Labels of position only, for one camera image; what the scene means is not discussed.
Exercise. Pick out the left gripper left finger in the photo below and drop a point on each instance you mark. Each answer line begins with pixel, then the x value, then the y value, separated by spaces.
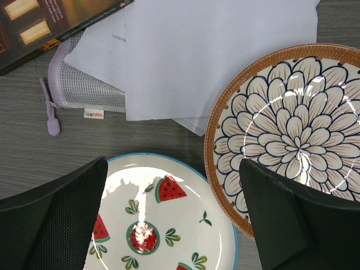
pixel 50 226

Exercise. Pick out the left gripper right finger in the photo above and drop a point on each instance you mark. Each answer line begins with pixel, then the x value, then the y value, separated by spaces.
pixel 296 226

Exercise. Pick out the brown floral pattern plate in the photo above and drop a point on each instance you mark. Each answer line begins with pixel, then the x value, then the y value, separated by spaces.
pixel 295 111

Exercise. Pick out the white watermelon pattern plate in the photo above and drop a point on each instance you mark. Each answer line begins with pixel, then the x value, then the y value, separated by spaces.
pixel 158 213

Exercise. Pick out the mesh zipper pouch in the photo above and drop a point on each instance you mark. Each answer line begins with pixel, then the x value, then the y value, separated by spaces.
pixel 65 87

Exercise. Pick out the dark brown book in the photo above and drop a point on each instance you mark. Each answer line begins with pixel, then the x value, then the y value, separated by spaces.
pixel 31 27

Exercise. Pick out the white cloth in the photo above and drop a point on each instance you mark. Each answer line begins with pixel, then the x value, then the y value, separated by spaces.
pixel 173 59

